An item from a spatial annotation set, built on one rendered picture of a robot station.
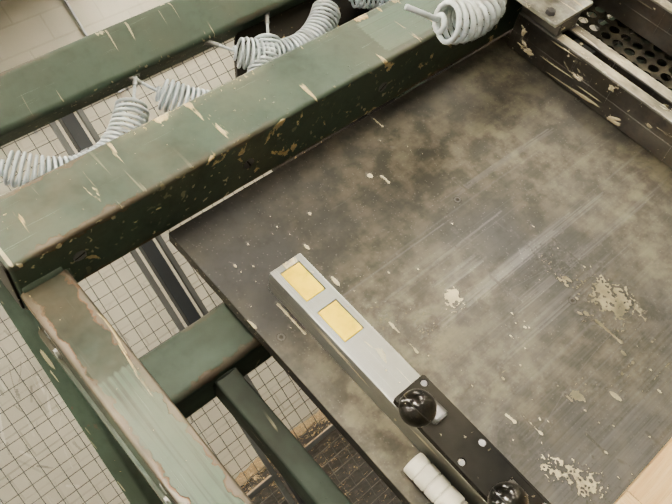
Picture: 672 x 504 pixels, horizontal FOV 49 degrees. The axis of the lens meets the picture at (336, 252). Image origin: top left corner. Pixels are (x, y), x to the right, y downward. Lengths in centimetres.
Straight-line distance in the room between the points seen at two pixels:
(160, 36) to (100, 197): 65
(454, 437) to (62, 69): 97
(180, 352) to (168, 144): 26
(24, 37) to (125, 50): 434
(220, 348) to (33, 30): 501
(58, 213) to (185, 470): 33
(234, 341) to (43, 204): 28
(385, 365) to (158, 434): 27
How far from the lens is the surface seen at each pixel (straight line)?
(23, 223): 92
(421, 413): 74
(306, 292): 91
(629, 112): 126
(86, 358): 87
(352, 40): 113
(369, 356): 88
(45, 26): 588
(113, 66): 148
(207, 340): 96
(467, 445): 85
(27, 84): 145
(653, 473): 96
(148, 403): 84
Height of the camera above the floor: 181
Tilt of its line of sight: 8 degrees down
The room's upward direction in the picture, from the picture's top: 30 degrees counter-clockwise
